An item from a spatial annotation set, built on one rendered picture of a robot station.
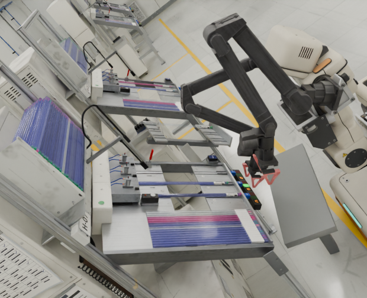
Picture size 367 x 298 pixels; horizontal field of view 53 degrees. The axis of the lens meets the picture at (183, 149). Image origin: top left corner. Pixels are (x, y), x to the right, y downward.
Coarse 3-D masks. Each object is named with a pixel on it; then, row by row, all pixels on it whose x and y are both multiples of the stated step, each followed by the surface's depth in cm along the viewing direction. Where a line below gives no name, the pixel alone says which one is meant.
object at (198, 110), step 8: (192, 104) 162; (192, 112) 161; (200, 112) 162; (208, 112) 166; (216, 112) 166; (208, 120) 167; (216, 120) 167; (224, 120) 168; (232, 120) 168; (232, 128) 169; (240, 128) 170; (248, 128) 170
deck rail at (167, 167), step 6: (138, 162) 200; (156, 162) 203; (162, 162) 204; (168, 162) 205; (174, 162) 206; (180, 162) 207; (186, 162) 208; (192, 162) 209; (198, 162) 210; (162, 168) 205; (168, 168) 206; (174, 168) 206; (180, 168) 207; (186, 168) 208
